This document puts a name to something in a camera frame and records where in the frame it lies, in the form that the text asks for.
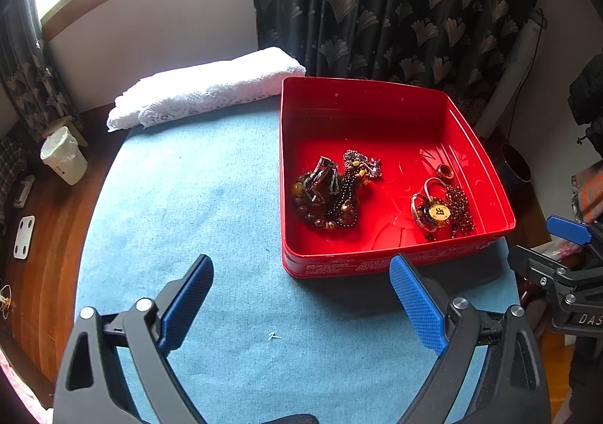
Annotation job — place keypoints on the dark patterned side curtain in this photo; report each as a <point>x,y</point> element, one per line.
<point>28,75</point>

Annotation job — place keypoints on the orange and black box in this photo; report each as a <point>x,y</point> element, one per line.
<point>589,193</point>

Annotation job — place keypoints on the small white floor device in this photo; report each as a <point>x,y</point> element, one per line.
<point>23,191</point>

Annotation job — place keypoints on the white trash bin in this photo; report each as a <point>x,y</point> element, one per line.
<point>66,165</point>

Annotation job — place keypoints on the white floor scale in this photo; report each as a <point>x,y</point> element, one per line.
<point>23,238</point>

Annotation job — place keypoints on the dark leaf-patterned curtain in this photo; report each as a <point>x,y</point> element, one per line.
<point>400,4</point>

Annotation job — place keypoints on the gold pendant keyring with beads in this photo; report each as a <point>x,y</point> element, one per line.
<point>459,207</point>

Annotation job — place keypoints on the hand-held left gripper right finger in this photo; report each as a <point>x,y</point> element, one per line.
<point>419,306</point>

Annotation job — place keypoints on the white rolled post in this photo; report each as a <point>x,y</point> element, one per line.
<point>513,70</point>

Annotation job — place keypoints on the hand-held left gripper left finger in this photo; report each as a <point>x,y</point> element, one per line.
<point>186,306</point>

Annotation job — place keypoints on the dark object on stand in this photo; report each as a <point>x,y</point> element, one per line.
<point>589,94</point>

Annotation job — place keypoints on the white lace cloth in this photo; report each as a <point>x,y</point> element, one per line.
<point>202,89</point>

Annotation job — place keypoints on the dark blue bin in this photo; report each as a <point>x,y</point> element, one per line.
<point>516,167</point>

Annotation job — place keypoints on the red tin box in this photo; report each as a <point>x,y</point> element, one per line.
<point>367,122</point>

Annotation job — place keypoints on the blue tablecloth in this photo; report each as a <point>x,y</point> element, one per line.
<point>188,216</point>

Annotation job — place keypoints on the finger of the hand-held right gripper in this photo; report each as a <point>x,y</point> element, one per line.
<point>567,227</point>
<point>532,261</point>

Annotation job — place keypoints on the pink cloth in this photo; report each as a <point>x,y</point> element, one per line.
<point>14,377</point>

